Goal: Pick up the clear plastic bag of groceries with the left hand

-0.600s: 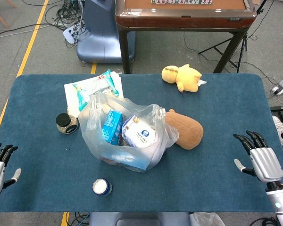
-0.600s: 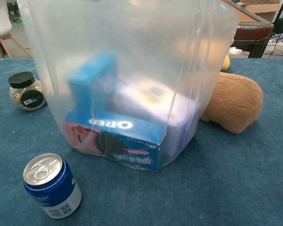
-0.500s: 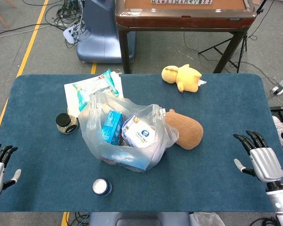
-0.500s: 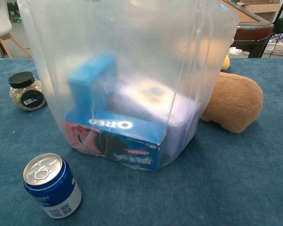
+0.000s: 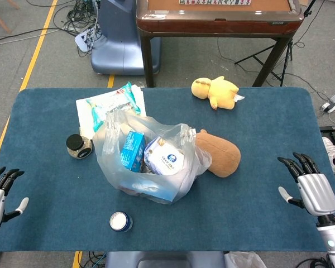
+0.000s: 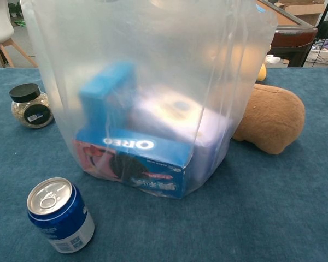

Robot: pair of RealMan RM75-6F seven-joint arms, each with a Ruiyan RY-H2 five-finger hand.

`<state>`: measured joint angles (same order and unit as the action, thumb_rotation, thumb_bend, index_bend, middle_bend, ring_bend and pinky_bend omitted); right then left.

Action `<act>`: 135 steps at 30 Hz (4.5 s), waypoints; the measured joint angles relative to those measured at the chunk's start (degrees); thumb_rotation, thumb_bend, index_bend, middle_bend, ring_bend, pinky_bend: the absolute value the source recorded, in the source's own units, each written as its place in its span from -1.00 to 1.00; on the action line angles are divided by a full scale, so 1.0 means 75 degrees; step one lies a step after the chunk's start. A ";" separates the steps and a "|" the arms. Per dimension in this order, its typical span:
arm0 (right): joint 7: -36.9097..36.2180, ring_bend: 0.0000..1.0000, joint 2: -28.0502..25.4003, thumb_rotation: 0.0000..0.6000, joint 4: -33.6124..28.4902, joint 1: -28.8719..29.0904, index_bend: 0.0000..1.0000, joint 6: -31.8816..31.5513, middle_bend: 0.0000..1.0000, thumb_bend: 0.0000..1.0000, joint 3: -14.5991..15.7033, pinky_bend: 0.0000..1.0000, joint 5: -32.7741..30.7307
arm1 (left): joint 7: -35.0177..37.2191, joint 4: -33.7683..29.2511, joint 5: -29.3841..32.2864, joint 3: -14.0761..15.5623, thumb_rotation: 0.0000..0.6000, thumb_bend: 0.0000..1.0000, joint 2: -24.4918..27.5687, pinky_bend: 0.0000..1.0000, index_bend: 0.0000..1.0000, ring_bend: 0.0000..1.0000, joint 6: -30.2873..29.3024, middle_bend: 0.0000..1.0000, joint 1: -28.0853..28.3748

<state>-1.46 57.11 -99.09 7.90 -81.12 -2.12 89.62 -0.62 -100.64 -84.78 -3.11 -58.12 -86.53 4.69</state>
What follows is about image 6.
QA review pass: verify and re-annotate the translucent plastic shopping bag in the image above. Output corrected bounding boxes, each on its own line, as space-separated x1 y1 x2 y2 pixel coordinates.
20 0 278 199

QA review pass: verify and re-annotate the white cup blue label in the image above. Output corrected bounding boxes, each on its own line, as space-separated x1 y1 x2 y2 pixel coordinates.
127 84 233 192

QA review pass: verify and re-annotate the blue Oreo cookie box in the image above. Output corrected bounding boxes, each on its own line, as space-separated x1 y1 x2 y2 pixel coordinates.
72 127 192 199

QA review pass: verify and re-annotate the plain blue carton box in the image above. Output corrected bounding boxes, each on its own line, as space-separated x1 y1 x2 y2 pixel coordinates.
78 62 137 132

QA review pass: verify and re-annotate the brown plush toy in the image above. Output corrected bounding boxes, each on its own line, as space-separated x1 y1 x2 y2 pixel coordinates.
232 83 306 155

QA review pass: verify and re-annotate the blue table cloth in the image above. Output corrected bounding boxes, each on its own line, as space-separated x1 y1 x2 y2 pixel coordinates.
0 67 328 262

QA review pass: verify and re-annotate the yellow plush toy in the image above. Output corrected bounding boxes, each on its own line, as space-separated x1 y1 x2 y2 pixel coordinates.
255 53 279 82

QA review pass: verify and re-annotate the blue white soda can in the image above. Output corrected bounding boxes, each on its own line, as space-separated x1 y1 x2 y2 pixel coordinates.
26 177 96 254

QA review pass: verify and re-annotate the glass jar black lid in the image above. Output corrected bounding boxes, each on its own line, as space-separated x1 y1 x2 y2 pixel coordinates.
9 83 55 129

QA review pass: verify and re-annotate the brown mahjong table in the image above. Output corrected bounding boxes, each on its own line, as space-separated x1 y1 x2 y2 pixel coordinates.
255 0 318 68

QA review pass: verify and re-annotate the white plastic basket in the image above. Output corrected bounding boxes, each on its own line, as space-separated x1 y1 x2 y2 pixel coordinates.
307 40 328 65

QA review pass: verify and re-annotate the cardboard box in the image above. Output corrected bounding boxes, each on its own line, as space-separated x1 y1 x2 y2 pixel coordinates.
278 0 326 16

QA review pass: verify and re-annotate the black tripod stand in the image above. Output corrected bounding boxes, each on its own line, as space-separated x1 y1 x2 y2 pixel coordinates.
311 0 328 68

